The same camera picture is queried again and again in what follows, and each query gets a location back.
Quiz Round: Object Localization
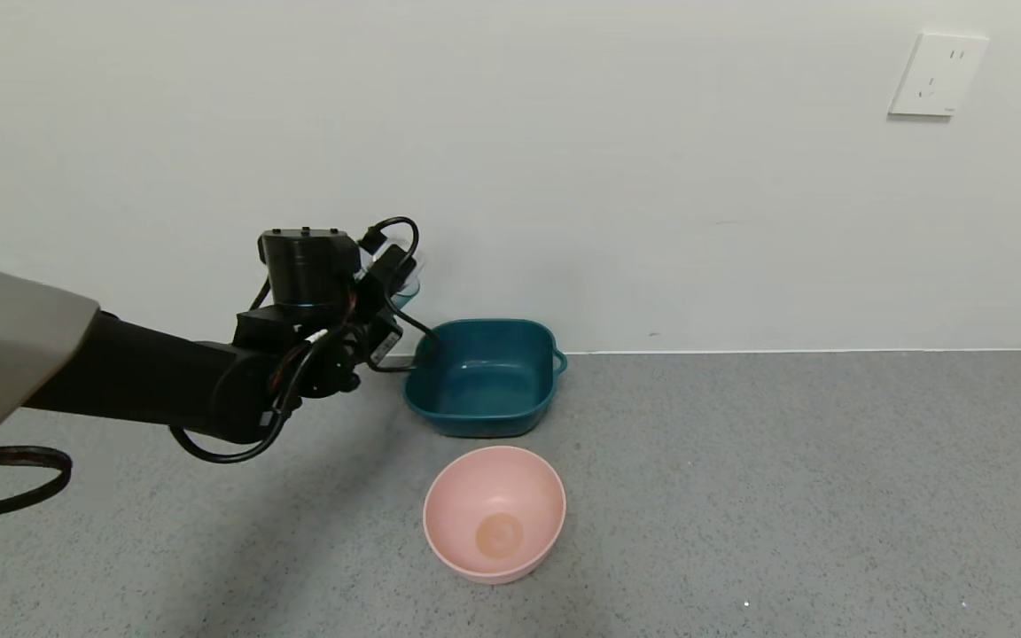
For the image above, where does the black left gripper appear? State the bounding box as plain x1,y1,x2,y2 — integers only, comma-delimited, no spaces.
361,244,417,366

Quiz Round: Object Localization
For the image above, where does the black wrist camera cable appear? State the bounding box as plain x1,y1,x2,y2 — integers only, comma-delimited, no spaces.
358,216,442,373

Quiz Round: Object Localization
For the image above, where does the thick dark arm cable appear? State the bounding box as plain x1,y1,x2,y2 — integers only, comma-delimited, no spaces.
0,446,74,524

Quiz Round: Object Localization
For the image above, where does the transparent teal ribbed cup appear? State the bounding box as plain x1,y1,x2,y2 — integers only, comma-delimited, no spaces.
386,257,423,313

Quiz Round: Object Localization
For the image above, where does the pink round bowl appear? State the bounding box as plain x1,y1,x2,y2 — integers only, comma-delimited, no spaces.
423,446,567,585

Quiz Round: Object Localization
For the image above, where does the teal square plastic basin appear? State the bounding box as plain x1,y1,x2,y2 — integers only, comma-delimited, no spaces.
402,319,568,440

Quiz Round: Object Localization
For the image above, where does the white wall socket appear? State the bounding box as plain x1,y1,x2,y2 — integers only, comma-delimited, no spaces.
888,33,990,120

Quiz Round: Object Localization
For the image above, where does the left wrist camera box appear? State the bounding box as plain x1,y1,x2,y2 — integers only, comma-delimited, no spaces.
373,245,418,293

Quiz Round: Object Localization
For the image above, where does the black forearm cable bundle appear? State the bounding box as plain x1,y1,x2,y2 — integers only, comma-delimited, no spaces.
169,328,361,464

